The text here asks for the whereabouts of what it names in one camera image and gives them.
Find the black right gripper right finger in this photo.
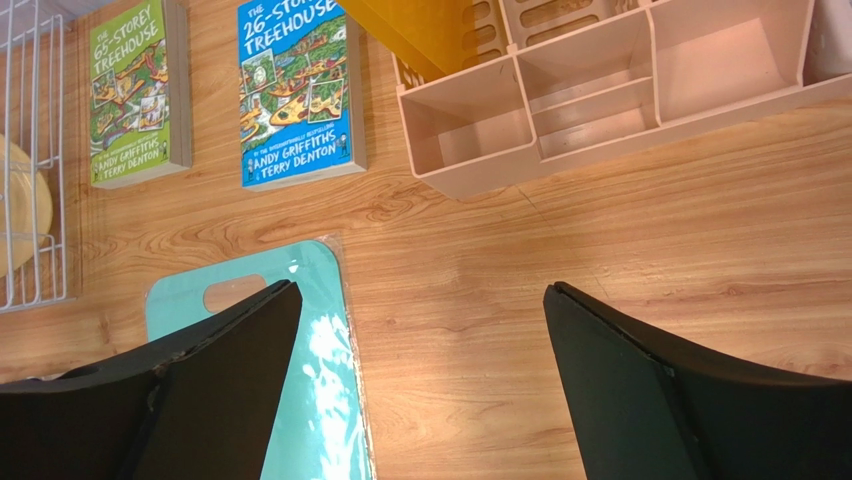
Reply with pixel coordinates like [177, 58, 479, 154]
[543, 282, 851, 479]

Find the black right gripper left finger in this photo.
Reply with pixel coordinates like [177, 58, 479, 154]
[1, 280, 302, 479]

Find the yellow bear plate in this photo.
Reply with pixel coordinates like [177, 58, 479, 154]
[1, 136, 54, 278]

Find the teal cutting board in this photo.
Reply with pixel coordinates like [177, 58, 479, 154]
[145, 235, 376, 479]

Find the blue 26-Storey Treehouse book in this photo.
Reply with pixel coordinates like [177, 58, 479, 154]
[237, 0, 368, 191]

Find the green 65-Storey Treehouse book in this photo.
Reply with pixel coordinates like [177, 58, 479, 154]
[89, 1, 192, 189]

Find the pink plastic desk organizer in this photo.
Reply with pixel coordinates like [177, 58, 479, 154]
[394, 0, 851, 199]

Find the white wire dish rack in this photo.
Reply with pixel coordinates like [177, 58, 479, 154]
[1, 1, 69, 313]

